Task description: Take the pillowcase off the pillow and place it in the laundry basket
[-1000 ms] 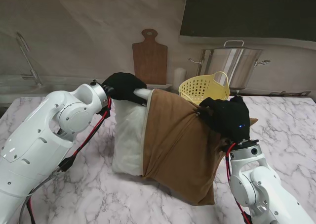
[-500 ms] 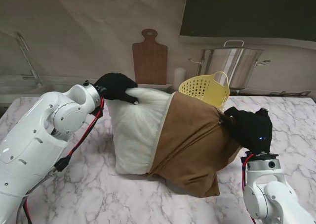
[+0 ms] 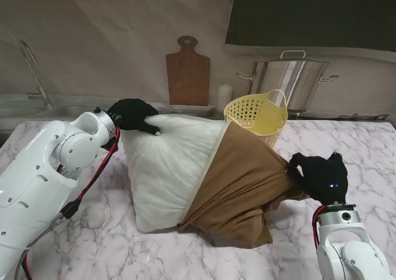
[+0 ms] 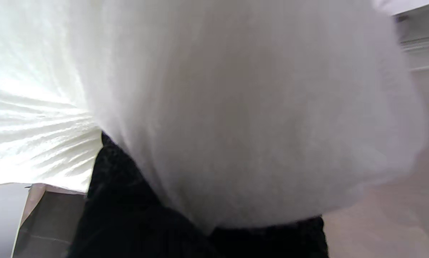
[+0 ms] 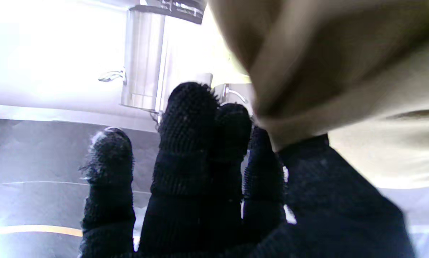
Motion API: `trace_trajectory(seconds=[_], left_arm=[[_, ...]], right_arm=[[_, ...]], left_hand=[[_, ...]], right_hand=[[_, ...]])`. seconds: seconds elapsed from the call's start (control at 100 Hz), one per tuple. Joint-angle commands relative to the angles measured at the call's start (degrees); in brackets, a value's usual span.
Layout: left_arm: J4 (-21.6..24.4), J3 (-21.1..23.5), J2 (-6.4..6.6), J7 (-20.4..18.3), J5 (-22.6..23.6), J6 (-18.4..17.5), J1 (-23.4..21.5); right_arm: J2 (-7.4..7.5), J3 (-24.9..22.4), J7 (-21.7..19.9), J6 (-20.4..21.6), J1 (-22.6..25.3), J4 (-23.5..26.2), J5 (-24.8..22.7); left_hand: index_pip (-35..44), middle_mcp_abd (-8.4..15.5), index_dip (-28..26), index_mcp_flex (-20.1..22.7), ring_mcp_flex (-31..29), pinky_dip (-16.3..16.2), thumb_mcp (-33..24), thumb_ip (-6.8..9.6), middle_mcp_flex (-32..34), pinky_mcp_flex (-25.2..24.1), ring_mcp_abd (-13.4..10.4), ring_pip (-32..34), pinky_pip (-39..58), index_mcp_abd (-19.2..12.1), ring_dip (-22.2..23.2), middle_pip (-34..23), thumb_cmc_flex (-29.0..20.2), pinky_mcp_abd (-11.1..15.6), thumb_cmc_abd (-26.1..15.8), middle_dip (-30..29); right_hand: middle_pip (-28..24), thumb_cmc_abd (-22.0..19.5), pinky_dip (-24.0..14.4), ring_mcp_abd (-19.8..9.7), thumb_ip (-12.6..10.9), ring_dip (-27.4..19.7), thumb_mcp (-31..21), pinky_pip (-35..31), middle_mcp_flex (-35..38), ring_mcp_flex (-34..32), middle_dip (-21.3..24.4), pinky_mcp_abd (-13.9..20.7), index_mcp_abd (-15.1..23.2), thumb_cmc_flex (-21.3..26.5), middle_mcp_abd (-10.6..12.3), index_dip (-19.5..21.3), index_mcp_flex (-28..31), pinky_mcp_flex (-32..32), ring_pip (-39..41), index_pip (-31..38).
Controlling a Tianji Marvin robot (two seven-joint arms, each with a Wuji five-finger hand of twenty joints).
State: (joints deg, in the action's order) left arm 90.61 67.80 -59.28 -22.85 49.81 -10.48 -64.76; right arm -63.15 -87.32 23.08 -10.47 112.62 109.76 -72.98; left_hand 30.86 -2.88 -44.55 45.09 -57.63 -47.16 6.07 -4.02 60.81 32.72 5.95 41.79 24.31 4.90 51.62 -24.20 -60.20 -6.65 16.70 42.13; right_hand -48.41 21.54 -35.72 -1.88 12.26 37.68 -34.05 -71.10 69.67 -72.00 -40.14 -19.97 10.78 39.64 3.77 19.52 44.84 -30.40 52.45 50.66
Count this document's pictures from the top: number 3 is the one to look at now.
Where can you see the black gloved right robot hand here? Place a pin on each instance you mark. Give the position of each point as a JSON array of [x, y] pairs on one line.
[[325, 178]]

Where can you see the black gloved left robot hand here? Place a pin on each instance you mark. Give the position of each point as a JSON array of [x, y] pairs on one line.
[[133, 114]]

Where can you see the white pillow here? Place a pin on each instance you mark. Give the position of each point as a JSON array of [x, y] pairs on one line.
[[167, 168]]

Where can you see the brown pillowcase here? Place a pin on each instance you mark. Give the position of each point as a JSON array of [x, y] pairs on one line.
[[241, 187]]

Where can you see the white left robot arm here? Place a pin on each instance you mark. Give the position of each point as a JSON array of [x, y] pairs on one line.
[[34, 184]]

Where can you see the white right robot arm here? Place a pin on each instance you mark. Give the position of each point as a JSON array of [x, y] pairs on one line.
[[349, 249]]

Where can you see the yellow perforated laundry basket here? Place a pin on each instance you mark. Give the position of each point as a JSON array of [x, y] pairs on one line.
[[263, 116]]

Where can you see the brown wooden cutting board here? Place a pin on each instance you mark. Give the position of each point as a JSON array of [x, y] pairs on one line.
[[187, 79]]

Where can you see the steel sink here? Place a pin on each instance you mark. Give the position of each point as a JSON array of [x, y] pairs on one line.
[[55, 111]]

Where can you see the white cylindrical container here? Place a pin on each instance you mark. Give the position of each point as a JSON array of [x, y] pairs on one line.
[[225, 97]]

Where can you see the steel stockpot with lid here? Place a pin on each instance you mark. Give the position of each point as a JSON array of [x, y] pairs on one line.
[[287, 79]]

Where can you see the chrome faucet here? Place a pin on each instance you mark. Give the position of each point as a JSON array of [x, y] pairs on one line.
[[32, 68]]

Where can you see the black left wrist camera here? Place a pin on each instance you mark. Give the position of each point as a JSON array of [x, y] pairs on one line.
[[110, 144]]

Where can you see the dark wall panel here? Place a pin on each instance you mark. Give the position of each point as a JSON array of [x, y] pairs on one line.
[[309, 14]]

